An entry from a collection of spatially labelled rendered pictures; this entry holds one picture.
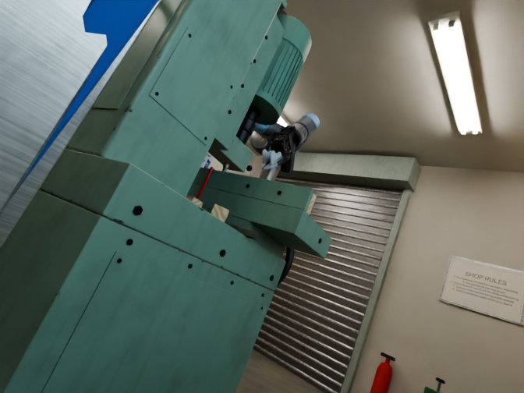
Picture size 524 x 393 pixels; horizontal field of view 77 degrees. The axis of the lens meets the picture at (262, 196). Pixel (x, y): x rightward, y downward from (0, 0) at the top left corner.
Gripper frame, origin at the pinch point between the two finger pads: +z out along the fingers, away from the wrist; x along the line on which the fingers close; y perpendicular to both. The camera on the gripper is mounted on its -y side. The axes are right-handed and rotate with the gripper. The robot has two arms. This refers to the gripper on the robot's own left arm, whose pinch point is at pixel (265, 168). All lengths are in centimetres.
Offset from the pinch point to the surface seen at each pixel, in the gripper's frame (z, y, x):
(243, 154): 12.1, 13.0, 3.6
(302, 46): -21.0, 34.3, 8.5
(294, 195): 24.6, 12.6, 29.0
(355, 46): -191, -10, -47
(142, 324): 66, 12, 22
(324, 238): 20.6, -3.3, 33.1
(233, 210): 31.2, 8.6, 13.9
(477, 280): -176, -217, 66
